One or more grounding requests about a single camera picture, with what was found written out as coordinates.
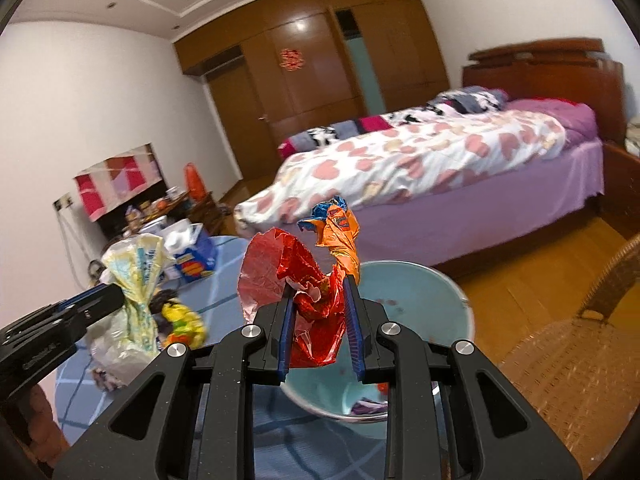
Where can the purple wrapper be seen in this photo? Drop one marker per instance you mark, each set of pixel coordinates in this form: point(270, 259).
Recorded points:
point(370, 406)

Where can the wall socket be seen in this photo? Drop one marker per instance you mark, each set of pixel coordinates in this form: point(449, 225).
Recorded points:
point(64, 201)

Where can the wooden cabinet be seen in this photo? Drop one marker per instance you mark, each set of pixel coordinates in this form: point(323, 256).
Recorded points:
point(207, 212)

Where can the bed with heart duvet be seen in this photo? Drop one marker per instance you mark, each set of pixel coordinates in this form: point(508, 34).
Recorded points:
point(500, 200)

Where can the red paper decoration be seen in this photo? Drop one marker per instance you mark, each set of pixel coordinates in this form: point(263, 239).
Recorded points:
point(288, 60)

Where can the blue checked tablecloth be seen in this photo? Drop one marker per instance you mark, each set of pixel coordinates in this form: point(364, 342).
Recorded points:
point(225, 270)

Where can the beige clothes pile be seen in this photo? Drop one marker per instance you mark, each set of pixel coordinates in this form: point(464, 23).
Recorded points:
point(634, 135)

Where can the clutter of jars and boxes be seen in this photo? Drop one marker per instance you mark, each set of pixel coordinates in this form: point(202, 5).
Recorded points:
point(157, 207)

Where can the red foil wrapper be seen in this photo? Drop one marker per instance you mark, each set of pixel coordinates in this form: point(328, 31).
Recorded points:
point(272, 270)

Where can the dark wooden door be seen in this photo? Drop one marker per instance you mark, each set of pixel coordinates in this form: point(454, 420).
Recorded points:
point(235, 125)

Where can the yellow snack wrapper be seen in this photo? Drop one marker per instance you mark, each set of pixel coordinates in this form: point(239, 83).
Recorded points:
point(182, 320)

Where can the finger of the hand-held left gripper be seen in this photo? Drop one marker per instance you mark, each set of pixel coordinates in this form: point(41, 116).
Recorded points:
point(92, 292)
point(102, 307)

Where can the light blue bin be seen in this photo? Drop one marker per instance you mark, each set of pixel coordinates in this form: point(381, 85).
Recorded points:
point(410, 305)

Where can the brown wooden wardrobe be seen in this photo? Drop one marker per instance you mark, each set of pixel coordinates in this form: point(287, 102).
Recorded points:
point(310, 25)

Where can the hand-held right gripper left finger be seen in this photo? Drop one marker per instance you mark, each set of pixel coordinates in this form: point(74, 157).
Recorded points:
point(286, 340)

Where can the white quilt with pink hearts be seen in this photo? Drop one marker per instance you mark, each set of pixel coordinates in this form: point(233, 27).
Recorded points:
point(400, 165)

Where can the patchwork cloth covered television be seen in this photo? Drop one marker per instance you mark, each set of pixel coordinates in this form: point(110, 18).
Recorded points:
point(115, 180)

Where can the person's left forearm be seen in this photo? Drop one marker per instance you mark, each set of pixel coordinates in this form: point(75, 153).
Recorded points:
point(45, 425)

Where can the patchwork patterned blanket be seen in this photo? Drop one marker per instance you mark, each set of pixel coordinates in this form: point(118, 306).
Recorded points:
point(370, 122)

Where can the orange foil wrapper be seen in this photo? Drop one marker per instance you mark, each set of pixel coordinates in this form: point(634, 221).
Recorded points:
point(340, 240)

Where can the dark snack wrapper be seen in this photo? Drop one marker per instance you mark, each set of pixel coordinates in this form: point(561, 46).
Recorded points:
point(161, 301)

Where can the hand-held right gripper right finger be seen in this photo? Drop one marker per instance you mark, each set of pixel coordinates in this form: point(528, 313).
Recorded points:
point(352, 330)

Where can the yellow white plastic bag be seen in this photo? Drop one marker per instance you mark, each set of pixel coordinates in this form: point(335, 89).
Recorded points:
point(135, 270)

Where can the blue white carton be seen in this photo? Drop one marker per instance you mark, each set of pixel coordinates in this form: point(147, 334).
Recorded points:
point(197, 260)

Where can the orange bag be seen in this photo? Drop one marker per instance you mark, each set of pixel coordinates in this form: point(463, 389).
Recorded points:
point(195, 182)

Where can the brown wicker chair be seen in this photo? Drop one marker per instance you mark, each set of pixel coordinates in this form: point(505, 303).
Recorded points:
point(575, 375)

